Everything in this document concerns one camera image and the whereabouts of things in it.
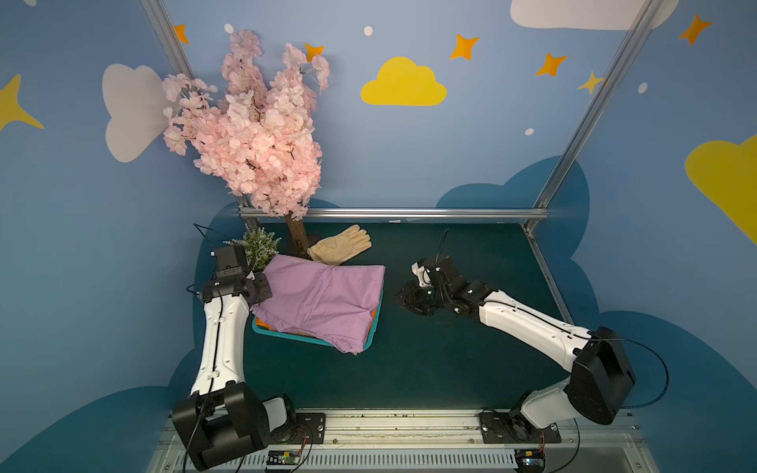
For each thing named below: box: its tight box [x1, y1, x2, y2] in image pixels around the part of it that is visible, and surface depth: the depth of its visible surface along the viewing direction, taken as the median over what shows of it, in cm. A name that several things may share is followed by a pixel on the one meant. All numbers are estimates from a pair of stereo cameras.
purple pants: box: [250, 254, 386, 354], surface depth 83 cm
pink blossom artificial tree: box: [161, 29, 331, 255], surface depth 67 cm
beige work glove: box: [306, 223, 373, 266], surface depth 117 cm
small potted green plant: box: [222, 223, 282, 271], surface depth 94 cm
